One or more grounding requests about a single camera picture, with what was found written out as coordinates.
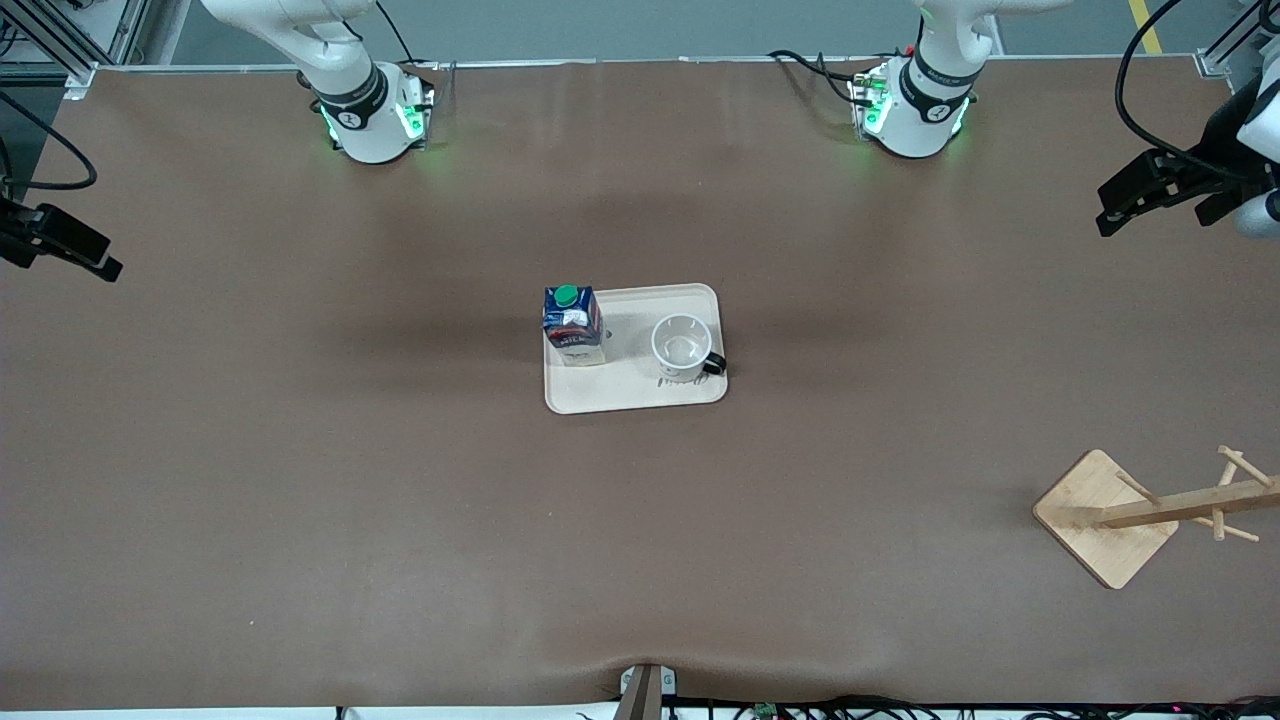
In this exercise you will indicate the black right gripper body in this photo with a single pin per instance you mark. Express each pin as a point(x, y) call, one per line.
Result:
point(12, 236)

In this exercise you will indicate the blue milk carton green cap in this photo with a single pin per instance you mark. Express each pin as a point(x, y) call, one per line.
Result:
point(573, 325)

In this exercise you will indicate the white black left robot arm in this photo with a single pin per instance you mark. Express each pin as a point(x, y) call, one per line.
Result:
point(915, 130)

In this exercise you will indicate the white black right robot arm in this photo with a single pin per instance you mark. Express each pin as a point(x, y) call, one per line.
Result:
point(375, 135)

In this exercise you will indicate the wooden cup rack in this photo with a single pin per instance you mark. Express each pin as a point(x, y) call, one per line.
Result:
point(1100, 520)

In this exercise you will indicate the cream rectangular plastic tray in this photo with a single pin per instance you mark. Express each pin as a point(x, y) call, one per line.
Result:
point(640, 390)

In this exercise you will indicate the aluminium frame post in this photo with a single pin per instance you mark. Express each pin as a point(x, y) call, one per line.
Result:
point(1225, 50)
point(70, 45)

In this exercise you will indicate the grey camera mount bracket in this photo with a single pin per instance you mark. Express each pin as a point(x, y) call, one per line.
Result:
point(645, 690)

